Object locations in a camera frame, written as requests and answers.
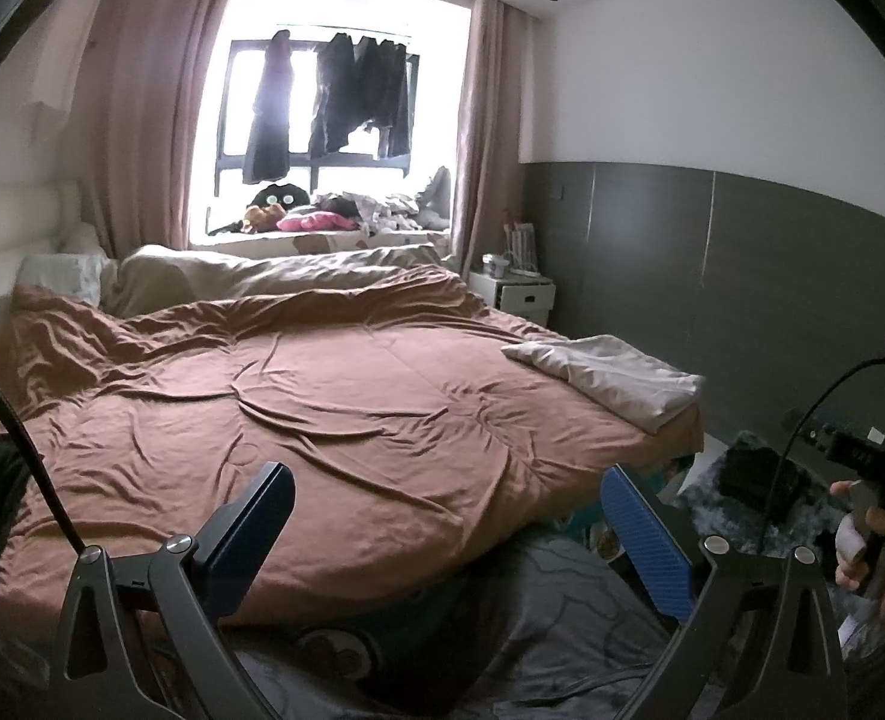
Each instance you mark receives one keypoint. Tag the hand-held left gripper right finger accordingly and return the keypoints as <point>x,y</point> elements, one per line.
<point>645,540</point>

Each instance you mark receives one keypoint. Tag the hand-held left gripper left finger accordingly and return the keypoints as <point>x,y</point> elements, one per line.
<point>258,517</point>

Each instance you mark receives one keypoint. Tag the grey fluffy rug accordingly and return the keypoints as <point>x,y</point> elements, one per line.
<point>705,510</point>

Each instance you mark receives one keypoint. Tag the black bag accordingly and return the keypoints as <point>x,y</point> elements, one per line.
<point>757,480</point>

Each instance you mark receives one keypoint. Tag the brown duvet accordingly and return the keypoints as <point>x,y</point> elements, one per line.
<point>337,405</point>

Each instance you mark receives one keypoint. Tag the beige blanket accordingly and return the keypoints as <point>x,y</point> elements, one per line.
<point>262,270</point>

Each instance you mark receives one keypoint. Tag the white nightstand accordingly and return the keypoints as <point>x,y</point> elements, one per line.
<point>513,304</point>

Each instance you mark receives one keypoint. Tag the brown plush toy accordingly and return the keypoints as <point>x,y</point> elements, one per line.
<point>257,219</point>

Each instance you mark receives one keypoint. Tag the pink cushion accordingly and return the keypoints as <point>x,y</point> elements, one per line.
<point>315,223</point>

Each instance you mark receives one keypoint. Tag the small jar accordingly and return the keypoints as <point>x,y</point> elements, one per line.
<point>497,266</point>

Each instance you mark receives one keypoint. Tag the light patterned pillow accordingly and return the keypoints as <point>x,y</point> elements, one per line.
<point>63,274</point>

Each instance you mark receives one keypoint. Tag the black plush toy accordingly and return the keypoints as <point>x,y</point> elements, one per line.
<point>281,196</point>

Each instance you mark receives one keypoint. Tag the white pillow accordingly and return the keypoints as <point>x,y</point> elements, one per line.
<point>81,238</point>

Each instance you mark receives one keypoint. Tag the white padded headboard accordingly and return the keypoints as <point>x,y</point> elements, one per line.
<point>7,225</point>

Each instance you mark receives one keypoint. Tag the long black hanging garment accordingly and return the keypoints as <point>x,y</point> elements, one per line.
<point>270,120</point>

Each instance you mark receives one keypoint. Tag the white wall unit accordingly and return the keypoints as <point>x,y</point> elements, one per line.
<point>60,52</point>

